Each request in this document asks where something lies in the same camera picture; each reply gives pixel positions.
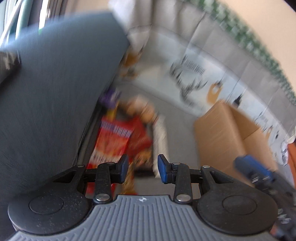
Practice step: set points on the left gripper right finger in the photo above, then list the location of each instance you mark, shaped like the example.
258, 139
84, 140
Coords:
183, 177

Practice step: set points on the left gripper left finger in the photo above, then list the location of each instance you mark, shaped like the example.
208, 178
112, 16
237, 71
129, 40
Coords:
103, 176

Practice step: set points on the red long snack packet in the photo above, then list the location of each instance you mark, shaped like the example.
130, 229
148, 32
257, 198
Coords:
111, 143

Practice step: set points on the cardboard box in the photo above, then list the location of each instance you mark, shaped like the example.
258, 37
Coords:
224, 133

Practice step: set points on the white snack packet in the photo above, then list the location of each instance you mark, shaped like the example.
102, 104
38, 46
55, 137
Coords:
160, 142

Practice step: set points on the red square snack packet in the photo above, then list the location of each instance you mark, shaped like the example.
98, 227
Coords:
140, 145

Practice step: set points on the clear bread snack bag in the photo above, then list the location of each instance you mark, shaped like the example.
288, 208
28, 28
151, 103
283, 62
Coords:
142, 108

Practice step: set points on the purple snack packet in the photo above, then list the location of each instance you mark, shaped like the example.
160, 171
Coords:
110, 98

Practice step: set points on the dark blue sofa cushion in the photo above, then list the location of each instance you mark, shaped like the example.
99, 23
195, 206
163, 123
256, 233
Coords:
47, 104

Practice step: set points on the white deer print sofa cover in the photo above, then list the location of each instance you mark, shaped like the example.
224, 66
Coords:
178, 50

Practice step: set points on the green checkered cloth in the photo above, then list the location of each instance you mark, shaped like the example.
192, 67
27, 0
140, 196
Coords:
246, 39

